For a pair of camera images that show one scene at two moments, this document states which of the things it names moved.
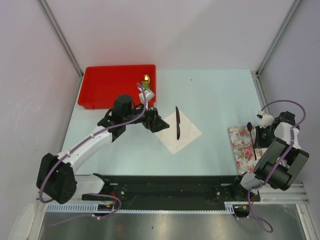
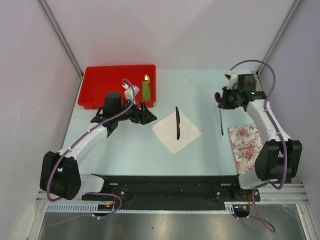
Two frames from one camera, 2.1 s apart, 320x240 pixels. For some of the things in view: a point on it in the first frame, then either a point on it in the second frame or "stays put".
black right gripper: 259,142 -> 224,104
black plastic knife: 178,122 stays put
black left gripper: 153,121 -> 143,116
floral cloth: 243,149 stays put
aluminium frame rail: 295,194 stays put
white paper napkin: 188,132 stays put
